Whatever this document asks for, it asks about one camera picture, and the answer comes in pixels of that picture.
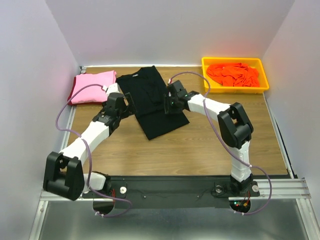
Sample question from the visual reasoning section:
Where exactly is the black t-shirt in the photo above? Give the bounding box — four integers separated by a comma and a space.
116, 66, 190, 140

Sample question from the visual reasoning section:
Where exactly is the orange t-shirt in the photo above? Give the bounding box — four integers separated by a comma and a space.
206, 62, 260, 88

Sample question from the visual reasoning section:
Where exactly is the yellow plastic bin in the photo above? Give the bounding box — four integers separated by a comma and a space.
201, 57, 270, 94

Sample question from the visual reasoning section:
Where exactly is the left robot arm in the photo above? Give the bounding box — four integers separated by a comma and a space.
43, 92, 136, 201

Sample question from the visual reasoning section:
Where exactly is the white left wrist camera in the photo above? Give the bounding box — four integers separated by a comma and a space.
101, 83, 121, 96

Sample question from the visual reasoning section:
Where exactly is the aluminium frame extrusion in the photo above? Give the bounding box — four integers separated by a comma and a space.
256, 178, 311, 200

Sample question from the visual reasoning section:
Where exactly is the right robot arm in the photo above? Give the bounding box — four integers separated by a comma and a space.
164, 80, 254, 195

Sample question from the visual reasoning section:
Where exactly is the pink folded t-shirt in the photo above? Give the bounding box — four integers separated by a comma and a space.
67, 70, 117, 106

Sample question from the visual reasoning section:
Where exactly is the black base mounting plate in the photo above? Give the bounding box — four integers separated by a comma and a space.
82, 175, 261, 210

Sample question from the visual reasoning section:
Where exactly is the aluminium table edge rail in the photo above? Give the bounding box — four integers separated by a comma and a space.
59, 66, 87, 151

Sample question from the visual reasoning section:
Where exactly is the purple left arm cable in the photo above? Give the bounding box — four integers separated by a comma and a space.
54, 83, 133, 218

